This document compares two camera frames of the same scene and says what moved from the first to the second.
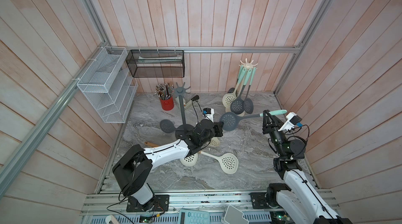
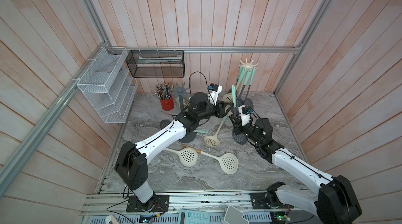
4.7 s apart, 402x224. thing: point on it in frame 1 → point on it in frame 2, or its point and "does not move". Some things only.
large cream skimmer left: [190, 160] does not move
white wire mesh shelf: [109, 86] does not move
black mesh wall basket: [156, 63] does not move
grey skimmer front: [248, 104] does not move
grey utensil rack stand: [183, 131] does not move
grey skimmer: [231, 121] → [238, 137]
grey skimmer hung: [237, 105] does not move
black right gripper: [268, 130] → [238, 125]
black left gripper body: [212, 134] → [210, 110]
